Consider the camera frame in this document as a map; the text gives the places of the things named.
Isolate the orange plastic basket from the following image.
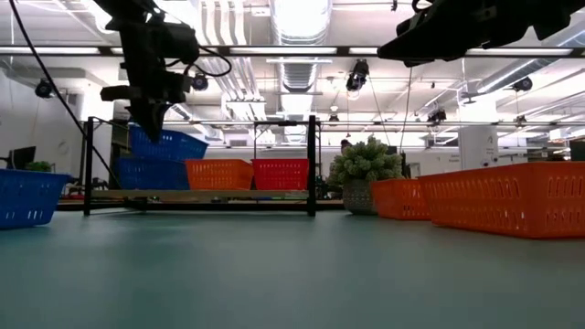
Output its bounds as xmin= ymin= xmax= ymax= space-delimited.
xmin=184 ymin=158 xmax=255 ymax=191
xmin=417 ymin=160 xmax=585 ymax=240
xmin=370 ymin=177 xmax=431 ymax=222

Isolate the blue plastic basket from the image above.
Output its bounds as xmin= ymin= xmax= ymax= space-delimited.
xmin=0 ymin=168 xmax=72 ymax=230
xmin=113 ymin=156 xmax=191 ymax=191
xmin=127 ymin=122 xmax=210 ymax=162

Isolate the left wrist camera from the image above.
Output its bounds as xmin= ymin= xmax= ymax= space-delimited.
xmin=154 ymin=21 xmax=201 ymax=66

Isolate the small green plant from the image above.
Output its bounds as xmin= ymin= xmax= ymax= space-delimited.
xmin=25 ymin=160 xmax=54 ymax=174

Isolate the black computer monitor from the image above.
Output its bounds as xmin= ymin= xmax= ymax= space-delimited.
xmin=5 ymin=145 xmax=37 ymax=171

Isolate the artificial green potted plant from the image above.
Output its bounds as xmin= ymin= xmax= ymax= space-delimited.
xmin=326 ymin=134 xmax=406 ymax=217

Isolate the overhead frame beam with lights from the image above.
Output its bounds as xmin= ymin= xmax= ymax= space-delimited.
xmin=0 ymin=44 xmax=585 ymax=58

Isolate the black overhead camera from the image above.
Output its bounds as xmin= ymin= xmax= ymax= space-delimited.
xmin=345 ymin=58 xmax=370 ymax=92

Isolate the wooden shelf with black frame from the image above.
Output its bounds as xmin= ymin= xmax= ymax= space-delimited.
xmin=81 ymin=115 xmax=322 ymax=218

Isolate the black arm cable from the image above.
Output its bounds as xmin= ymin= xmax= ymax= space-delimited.
xmin=8 ymin=0 xmax=123 ymax=189

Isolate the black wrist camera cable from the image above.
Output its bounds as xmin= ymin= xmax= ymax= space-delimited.
xmin=182 ymin=45 xmax=233 ymax=79

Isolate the silver ceiling air duct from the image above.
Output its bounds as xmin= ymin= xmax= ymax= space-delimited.
xmin=269 ymin=0 xmax=334 ymax=92

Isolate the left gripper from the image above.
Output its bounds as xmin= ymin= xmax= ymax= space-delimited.
xmin=100 ymin=22 xmax=193 ymax=142

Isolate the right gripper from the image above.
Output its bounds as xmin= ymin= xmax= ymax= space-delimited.
xmin=378 ymin=0 xmax=585 ymax=63

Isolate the red plastic basket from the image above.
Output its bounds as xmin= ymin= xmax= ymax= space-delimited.
xmin=251 ymin=157 xmax=311 ymax=191

